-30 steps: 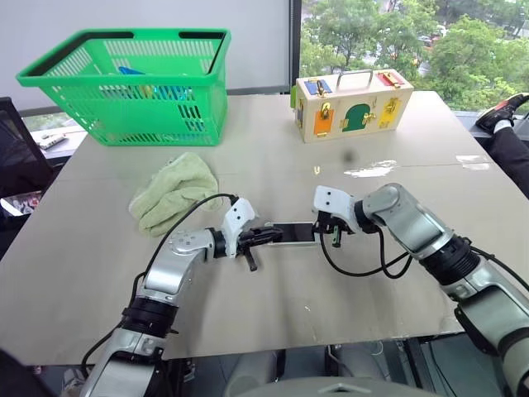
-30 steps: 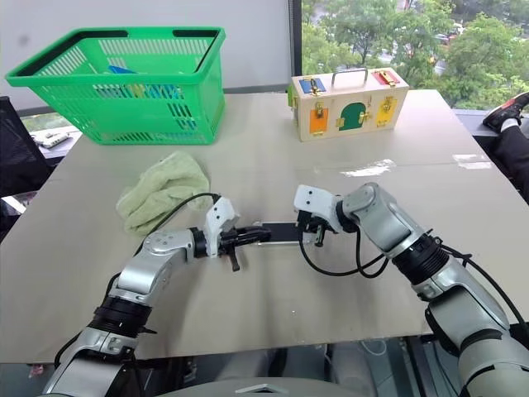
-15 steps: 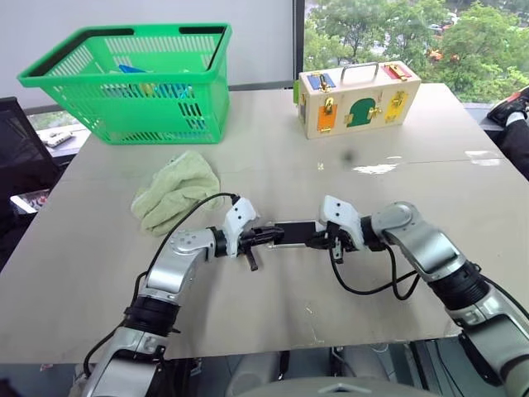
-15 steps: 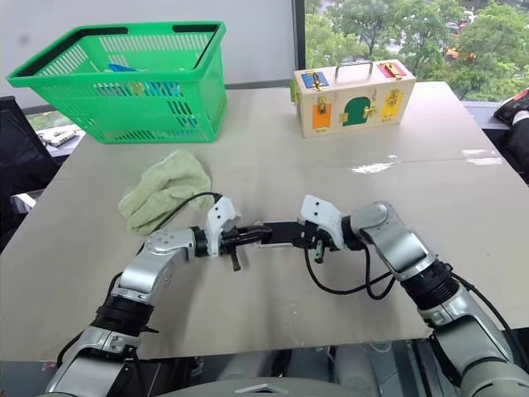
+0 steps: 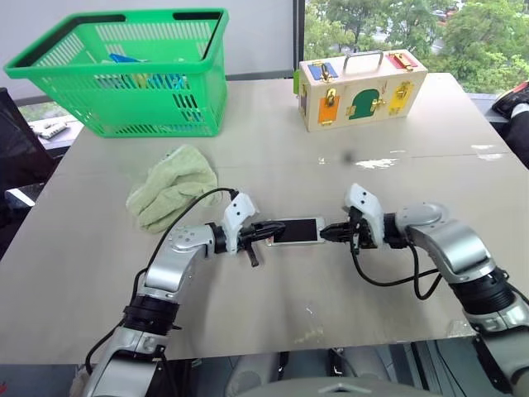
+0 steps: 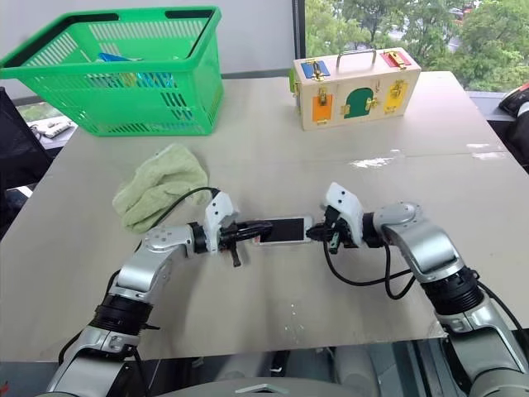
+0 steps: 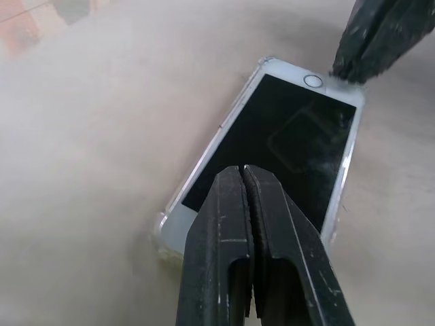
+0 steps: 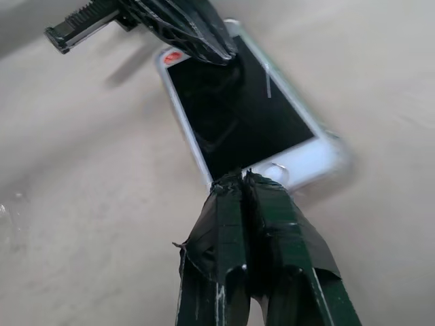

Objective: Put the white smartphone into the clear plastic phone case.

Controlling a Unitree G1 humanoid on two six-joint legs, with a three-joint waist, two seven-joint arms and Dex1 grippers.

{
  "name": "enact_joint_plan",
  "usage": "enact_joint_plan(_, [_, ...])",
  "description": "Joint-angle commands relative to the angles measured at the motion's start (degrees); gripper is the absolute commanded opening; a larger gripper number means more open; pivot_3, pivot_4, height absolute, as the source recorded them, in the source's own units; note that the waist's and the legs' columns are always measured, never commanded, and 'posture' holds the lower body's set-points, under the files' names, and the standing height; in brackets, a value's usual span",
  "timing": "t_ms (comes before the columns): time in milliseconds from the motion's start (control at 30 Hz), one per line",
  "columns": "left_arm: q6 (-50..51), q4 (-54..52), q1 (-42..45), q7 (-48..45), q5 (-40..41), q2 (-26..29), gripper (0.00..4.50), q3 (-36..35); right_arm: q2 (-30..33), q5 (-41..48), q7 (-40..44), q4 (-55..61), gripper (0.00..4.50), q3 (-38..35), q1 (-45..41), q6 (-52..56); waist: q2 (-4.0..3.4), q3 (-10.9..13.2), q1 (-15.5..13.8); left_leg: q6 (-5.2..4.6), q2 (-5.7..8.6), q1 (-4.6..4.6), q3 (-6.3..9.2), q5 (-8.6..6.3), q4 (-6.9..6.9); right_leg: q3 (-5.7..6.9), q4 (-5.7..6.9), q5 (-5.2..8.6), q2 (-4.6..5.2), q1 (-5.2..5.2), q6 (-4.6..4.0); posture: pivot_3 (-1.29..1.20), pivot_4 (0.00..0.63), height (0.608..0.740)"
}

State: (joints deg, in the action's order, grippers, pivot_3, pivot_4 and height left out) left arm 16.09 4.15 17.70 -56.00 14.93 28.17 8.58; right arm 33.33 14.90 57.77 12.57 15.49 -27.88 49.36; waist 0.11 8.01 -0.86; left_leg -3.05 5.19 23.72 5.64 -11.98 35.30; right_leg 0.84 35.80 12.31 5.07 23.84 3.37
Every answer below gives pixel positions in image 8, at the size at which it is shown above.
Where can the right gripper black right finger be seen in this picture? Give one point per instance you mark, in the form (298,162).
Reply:
(285,265)

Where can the clear phone case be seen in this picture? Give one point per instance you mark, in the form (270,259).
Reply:
(342,154)

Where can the white smartphone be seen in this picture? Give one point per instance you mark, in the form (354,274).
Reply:
(238,119)

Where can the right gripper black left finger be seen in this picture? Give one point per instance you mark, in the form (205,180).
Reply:
(217,271)

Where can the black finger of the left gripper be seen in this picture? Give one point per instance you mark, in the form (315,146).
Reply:
(210,23)

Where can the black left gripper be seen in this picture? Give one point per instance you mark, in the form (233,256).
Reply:
(81,20)

